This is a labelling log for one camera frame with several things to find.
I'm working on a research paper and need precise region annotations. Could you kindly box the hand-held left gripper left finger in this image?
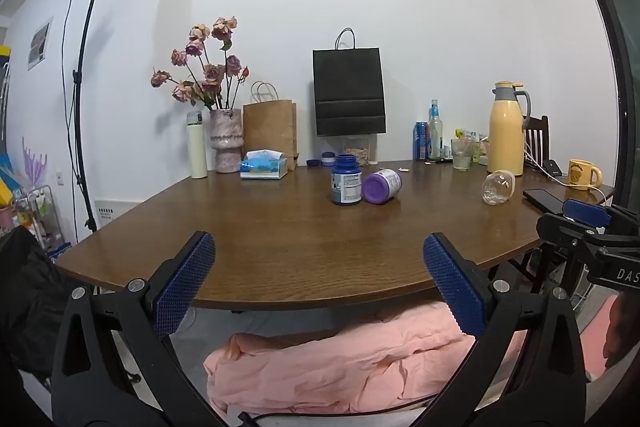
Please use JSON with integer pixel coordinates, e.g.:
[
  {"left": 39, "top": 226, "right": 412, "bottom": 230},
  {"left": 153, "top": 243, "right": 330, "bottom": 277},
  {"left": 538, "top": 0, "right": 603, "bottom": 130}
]
[{"left": 51, "top": 231, "right": 231, "bottom": 427}]

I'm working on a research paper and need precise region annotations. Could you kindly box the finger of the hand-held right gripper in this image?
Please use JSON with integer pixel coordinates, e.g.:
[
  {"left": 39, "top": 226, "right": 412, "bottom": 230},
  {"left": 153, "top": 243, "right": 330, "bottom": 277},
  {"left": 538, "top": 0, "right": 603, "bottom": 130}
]
[
  {"left": 562, "top": 198, "right": 640, "bottom": 229},
  {"left": 536, "top": 213, "right": 609, "bottom": 259}
]

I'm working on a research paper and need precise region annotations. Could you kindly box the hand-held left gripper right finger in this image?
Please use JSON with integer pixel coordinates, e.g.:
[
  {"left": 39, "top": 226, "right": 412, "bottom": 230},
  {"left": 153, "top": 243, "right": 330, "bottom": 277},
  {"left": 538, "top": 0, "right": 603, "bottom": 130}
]
[{"left": 411, "top": 232, "right": 590, "bottom": 427}]

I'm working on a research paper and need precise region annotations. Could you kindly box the clear glass cup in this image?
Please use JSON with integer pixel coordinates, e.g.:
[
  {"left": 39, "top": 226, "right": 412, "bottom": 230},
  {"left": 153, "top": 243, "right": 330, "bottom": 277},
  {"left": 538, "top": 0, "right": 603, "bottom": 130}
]
[{"left": 481, "top": 170, "right": 516, "bottom": 206}]

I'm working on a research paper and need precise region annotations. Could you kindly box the yellow mug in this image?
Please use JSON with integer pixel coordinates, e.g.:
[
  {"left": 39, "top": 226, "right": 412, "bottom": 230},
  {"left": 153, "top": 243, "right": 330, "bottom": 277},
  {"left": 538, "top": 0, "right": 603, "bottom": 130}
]
[{"left": 567, "top": 159, "right": 604, "bottom": 191}]

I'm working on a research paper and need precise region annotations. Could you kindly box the black smartphone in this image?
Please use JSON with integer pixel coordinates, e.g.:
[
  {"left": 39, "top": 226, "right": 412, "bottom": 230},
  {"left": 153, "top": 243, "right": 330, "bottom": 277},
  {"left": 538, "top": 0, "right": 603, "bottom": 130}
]
[{"left": 523, "top": 189, "right": 569, "bottom": 214}]

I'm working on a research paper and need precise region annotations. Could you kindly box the dark wooden chair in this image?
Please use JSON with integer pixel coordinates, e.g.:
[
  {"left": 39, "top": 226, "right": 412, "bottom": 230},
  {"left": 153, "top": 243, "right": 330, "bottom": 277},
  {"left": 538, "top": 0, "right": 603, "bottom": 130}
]
[{"left": 509, "top": 115, "right": 568, "bottom": 294}]

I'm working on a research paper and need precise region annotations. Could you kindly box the yellow thermos jug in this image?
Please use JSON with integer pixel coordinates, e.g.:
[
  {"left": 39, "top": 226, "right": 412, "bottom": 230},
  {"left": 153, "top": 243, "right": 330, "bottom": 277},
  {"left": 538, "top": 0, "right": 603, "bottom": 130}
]
[{"left": 487, "top": 81, "right": 531, "bottom": 176}]

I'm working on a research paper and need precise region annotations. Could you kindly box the purple pill bottle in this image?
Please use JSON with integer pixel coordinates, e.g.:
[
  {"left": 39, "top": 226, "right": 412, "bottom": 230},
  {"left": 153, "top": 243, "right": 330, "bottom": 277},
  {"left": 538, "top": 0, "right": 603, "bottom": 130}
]
[{"left": 362, "top": 169, "right": 403, "bottom": 204}]

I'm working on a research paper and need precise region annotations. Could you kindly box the glass of water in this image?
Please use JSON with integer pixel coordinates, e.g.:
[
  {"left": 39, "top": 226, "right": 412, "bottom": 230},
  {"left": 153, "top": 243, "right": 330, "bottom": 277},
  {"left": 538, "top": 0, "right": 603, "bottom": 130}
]
[{"left": 451, "top": 138, "right": 475, "bottom": 172}]

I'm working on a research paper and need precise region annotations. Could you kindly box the pink blanket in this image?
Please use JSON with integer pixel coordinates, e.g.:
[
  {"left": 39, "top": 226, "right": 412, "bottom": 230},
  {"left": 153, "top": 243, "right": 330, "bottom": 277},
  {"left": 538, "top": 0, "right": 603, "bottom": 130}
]
[{"left": 204, "top": 299, "right": 532, "bottom": 414}]

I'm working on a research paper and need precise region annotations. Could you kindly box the white thermos bottle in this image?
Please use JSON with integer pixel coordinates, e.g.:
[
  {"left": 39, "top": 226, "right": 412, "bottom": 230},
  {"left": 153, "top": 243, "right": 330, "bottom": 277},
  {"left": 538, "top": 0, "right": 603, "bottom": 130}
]
[{"left": 187, "top": 110, "right": 209, "bottom": 179}]

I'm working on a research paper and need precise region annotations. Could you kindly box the blue tissue box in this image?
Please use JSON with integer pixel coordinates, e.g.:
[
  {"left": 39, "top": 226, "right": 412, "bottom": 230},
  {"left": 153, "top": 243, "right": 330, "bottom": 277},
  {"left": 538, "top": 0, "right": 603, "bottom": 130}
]
[{"left": 240, "top": 150, "right": 289, "bottom": 180}]

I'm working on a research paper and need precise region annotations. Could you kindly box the pink ceramic vase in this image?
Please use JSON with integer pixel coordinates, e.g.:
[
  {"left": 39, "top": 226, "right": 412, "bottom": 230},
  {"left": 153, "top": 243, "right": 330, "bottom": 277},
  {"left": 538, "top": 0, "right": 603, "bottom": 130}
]
[{"left": 209, "top": 108, "right": 245, "bottom": 174}]

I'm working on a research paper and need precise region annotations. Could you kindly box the blue pill bottle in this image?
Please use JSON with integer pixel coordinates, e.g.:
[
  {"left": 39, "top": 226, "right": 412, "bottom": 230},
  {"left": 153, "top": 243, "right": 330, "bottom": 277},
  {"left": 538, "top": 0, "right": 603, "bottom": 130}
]
[{"left": 330, "top": 154, "right": 362, "bottom": 206}]

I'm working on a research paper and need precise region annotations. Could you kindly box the blue drink can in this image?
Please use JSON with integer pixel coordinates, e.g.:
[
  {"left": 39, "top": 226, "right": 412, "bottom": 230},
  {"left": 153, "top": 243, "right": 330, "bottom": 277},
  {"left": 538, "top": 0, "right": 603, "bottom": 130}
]
[{"left": 413, "top": 122, "right": 431, "bottom": 160}]

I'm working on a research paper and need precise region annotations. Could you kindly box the black cloth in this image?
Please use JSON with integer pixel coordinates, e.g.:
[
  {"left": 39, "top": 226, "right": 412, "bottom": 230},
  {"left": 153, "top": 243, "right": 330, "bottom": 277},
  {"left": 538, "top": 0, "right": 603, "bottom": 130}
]
[{"left": 0, "top": 226, "right": 132, "bottom": 380}]

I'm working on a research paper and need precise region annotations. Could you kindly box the clear glass bottle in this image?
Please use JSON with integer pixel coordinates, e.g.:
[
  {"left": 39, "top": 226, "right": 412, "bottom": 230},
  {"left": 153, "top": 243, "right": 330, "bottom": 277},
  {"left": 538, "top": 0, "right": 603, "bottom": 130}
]
[{"left": 428, "top": 100, "right": 444, "bottom": 160}]

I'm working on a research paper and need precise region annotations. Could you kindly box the clear snack container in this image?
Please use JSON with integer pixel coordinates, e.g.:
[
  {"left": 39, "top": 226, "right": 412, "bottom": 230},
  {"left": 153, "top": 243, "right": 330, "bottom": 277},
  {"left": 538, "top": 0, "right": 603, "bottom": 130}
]
[{"left": 343, "top": 135, "right": 377, "bottom": 166}]

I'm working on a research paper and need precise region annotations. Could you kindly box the brown paper bag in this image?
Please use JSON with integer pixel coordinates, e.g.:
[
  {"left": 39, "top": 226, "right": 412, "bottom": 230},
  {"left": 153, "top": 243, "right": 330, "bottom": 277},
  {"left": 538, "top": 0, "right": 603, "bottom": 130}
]
[{"left": 243, "top": 82, "right": 300, "bottom": 172}]

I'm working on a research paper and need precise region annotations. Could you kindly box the dried rose bouquet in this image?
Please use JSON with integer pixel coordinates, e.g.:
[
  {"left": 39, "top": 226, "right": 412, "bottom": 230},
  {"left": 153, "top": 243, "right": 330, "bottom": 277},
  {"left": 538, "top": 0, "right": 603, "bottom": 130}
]
[{"left": 151, "top": 16, "right": 250, "bottom": 112}]

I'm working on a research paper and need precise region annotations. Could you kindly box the black paper bag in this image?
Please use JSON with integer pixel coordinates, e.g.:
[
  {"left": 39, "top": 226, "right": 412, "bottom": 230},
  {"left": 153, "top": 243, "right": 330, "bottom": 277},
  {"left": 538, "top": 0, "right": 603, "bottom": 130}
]
[{"left": 313, "top": 28, "right": 387, "bottom": 138}]

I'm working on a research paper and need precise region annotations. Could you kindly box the white charging cable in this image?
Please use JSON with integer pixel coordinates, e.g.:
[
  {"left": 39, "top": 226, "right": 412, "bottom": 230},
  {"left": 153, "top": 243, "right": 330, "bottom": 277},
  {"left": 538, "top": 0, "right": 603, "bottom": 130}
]
[{"left": 522, "top": 151, "right": 617, "bottom": 208}]

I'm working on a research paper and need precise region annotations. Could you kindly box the white wall outlet panel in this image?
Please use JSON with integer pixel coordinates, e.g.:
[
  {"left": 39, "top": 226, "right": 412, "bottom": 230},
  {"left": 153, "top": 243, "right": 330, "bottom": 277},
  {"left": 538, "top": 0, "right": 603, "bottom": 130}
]
[{"left": 94, "top": 200, "right": 133, "bottom": 221}]

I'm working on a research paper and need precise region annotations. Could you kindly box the wire storage rack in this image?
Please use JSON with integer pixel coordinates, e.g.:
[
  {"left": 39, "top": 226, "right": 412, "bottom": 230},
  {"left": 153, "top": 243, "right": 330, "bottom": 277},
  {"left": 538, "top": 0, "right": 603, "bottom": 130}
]
[{"left": 14, "top": 185, "right": 72, "bottom": 262}]

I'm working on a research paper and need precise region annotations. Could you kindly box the purple wall sticker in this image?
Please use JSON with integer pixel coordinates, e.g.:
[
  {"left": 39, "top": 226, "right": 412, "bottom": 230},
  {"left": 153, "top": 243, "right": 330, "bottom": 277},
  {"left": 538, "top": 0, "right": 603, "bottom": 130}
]
[{"left": 21, "top": 136, "right": 49, "bottom": 188}]

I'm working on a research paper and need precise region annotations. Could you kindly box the wall poster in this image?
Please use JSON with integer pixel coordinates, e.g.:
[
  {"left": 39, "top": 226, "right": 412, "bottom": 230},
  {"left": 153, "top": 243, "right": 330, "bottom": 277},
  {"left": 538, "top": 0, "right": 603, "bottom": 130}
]
[{"left": 27, "top": 17, "right": 54, "bottom": 72}]

